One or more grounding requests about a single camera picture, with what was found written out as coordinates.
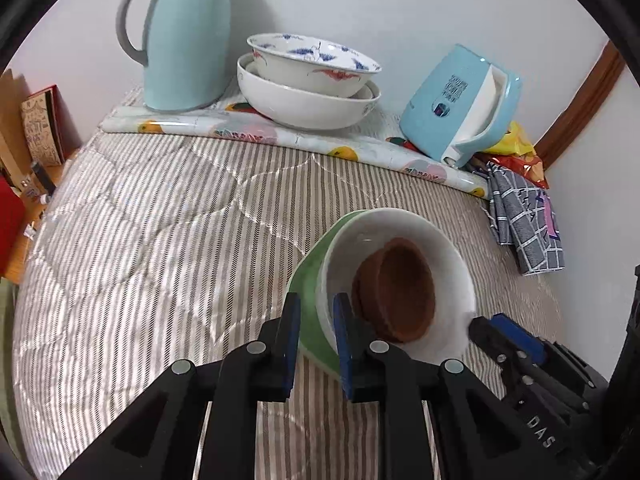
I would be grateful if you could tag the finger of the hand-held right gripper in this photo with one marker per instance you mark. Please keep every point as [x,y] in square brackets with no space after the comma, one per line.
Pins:
[492,342]
[520,335]

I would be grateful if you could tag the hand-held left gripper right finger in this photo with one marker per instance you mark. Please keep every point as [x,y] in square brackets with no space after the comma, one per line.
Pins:
[342,347]

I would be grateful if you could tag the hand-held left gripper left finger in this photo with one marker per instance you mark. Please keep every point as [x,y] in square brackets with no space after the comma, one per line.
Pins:
[291,347]

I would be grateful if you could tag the brown bowl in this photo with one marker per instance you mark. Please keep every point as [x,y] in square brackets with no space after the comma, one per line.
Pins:
[400,295]

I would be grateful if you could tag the green white bowl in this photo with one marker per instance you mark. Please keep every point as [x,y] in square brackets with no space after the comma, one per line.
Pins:
[400,230]

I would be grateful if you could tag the grey checked cloth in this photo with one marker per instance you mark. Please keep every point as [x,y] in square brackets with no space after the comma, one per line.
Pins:
[525,230]

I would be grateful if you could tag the red chip bag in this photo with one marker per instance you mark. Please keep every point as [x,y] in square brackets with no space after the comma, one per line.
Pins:
[535,170]

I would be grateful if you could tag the striped quilted blanket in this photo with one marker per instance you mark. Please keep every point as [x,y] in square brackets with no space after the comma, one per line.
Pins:
[150,260]

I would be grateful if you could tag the yellow chip bag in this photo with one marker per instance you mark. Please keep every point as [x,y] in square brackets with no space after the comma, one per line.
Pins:
[517,142]

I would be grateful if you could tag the fruit print tablecloth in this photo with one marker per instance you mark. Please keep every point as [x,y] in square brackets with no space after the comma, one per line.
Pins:
[200,127]

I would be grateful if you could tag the light blue electric kettle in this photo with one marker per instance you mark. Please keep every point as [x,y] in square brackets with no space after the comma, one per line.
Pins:
[440,110]

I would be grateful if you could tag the large grey patterned white bowl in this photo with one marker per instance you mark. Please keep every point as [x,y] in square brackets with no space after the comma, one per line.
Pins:
[300,107]

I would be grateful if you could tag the small white bowl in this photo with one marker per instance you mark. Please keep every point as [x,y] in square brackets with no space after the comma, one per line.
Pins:
[368,94]

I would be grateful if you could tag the wooden bedside table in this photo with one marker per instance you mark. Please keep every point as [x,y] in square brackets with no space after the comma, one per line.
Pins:
[25,255]

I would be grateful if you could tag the blue floral white bowl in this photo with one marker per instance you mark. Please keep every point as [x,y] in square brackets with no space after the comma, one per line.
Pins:
[310,60]

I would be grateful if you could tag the small dark bottle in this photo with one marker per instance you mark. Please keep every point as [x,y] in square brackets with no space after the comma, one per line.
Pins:
[42,177]

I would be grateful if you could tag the red box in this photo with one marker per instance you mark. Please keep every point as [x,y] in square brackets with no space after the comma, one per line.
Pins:
[7,225]

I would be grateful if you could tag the light blue thermos jug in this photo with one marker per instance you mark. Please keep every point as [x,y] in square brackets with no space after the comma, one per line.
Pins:
[185,50]

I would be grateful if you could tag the brown cardboard box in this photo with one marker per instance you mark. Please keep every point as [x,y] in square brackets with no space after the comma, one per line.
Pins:
[10,125]

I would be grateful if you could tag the wooden door frame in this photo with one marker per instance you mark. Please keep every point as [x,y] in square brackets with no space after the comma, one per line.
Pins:
[585,105]

